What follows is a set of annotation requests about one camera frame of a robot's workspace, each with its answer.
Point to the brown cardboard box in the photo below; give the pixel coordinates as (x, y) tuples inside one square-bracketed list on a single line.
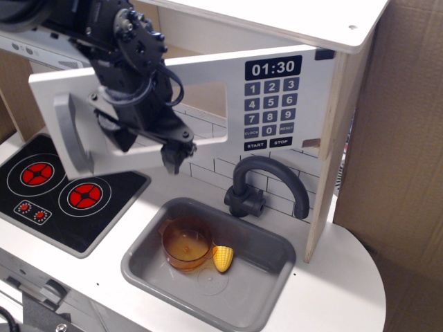
[(391, 193)]

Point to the grey plastic sink basin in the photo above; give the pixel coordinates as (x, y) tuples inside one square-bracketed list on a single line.
[(240, 299)]

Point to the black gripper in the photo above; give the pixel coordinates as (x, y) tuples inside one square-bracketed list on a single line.
[(147, 112)]

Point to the yellow toy corn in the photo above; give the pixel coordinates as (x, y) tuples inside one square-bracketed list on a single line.
[(222, 257)]

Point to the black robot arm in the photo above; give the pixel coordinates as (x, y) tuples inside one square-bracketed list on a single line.
[(126, 54)]

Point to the black toy stovetop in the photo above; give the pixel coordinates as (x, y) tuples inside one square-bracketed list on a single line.
[(74, 216)]

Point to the grey range hood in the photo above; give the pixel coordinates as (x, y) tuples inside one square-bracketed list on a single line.
[(34, 52)]

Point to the grey oven knob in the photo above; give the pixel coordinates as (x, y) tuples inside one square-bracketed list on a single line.
[(53, 292)]

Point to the grey door handle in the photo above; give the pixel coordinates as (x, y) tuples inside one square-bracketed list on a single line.
[(65, 113)]

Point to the orange transparent measuring cup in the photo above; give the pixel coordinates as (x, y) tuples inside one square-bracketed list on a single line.
[(187, 242)]

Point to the white microwave door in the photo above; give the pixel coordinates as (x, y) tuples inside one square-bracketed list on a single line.
[(238, 103)]

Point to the wooden microwave cabinet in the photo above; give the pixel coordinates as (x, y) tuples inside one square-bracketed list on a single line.
[(172, 82)]

